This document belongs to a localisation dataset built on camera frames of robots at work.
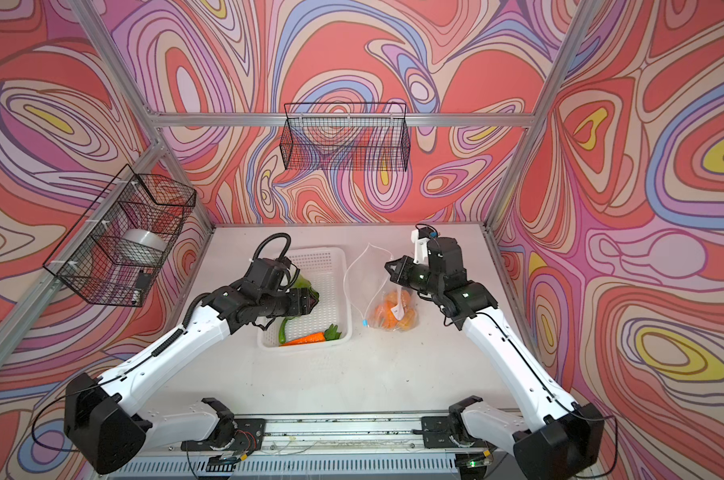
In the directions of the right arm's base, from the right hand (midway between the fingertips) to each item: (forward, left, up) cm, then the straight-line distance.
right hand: (387, 272), depth 74 cm
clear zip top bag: (-4, +1, -8) cm, 9 cm away
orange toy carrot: (-7, +22, -22) cm, 32 cm away
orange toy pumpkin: (-5, -1, -16) cm, 17 cm away
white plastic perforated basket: (+18, +19, -22) cm, 34 cm away
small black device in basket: (0, +61, 0) cm, 61 cm away
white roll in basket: (+4, +59, +8) cm, 59 cm away
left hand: (-2, +20, -8) cm, 22 cm away
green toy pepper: (-1, +33, -28) cm, 43 cm away
